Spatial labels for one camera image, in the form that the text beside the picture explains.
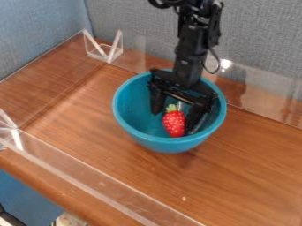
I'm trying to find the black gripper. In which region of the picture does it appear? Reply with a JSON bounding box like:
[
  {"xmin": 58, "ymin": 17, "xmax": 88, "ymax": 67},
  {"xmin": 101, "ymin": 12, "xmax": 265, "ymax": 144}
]
[{"xmin": 147, "ymin": 69, "xmax": 217, "ymax": 135}]

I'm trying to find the red toy strawberry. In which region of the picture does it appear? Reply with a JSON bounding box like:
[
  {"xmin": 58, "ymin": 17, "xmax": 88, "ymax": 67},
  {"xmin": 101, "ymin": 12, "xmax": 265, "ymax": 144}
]
[{"xmin": 163, "ymin": 104, "xmax": 185, "ymax": 138}]

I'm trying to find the blue plastic bowl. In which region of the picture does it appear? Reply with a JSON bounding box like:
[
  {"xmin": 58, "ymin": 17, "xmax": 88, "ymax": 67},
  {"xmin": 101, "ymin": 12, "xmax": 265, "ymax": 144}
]
[{"xmin": 112, "ymin": 72, "xmax": 227, "ymax": 154}]

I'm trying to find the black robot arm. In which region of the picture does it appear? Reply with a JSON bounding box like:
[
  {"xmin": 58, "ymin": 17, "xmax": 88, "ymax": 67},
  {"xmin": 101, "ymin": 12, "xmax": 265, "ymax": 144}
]
[{"xmin": 147, "ymin": 0, "xmax": 224, "ymax": 134}]

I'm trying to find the clear acrylic back barrier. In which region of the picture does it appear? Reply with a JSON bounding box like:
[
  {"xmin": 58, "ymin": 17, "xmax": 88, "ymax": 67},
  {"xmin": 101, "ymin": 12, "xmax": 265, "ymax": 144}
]
[{"xmin": 113, "ymin": 27, "xmax": 302, "ymax": 130}]

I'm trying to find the clear acrylic barrier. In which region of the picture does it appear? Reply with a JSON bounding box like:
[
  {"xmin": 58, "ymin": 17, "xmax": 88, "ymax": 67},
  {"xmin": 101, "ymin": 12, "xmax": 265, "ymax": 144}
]
[
  {"xmin": 113, "ymin": 27, "xmax": 302, "ymax": 130},
  {"xmin": 0, "ymin": 109, "xmax": 204, "ymax": 226}
]

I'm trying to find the clear acrylic front barrier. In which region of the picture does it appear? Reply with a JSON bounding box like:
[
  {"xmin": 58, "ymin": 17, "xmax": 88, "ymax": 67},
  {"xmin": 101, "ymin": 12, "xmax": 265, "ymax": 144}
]
[{"xmin": 0, "ymin": 109, "xmax": 204, "ymax": 226}]

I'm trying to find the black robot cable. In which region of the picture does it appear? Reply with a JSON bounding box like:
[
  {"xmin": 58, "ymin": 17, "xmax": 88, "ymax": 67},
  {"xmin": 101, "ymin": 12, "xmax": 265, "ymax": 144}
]
[{"xmin": 201, "ymin": 47, "xmax": 221, "ymax": 75}]

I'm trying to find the clear acrylic corner bracket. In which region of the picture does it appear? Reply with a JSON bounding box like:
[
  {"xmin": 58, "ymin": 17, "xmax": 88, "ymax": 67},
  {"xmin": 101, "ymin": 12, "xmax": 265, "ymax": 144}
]
[{"xmin": 82, "ymin": 29, "xmax": 124, "ymax": 64}]

